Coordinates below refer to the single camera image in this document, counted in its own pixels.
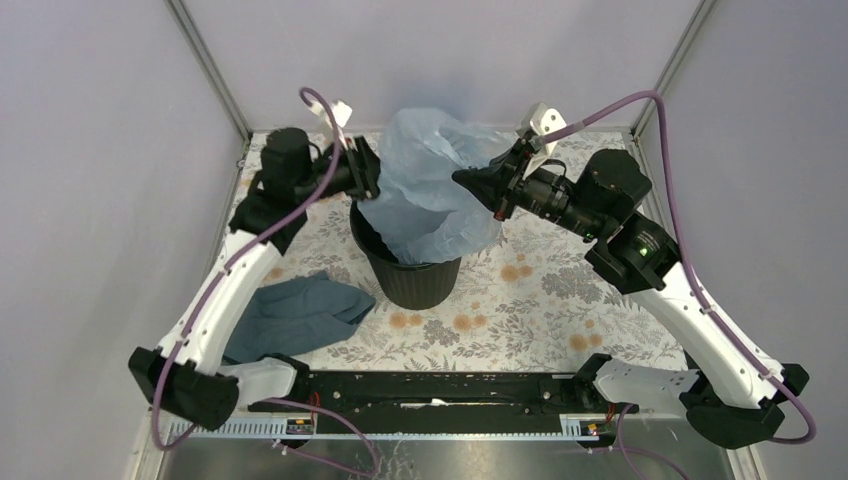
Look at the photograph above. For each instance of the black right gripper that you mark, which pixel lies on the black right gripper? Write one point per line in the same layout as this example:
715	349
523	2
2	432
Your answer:
501	176

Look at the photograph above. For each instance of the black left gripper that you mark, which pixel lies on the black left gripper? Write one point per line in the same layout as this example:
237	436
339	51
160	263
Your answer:
363	166

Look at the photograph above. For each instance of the light blue plastic trash bag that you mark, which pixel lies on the light blue plastic trash bag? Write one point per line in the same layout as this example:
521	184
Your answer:
421	214

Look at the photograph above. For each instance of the black plastic trash bin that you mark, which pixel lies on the black plastic trash bin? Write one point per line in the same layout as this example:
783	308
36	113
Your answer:
413	287

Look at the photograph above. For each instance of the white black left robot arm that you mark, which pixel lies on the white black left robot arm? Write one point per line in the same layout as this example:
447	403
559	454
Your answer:
189	374

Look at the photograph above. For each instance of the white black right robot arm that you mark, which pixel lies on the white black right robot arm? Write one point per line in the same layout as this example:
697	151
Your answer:
732	395

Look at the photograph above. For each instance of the floral patterned table mat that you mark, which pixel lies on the floral patterned table mat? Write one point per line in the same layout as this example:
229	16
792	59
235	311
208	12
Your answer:
529	302

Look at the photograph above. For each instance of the grey blue crumpled cloth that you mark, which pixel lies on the grey blue crumpled cloth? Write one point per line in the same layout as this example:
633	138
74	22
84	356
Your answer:
296	317

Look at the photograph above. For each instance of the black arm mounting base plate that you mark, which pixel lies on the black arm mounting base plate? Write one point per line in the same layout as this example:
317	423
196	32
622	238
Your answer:
449	402

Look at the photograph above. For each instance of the white slotted cable duct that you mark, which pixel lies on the white slotted cable duct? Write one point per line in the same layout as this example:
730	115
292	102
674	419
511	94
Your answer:
301	427

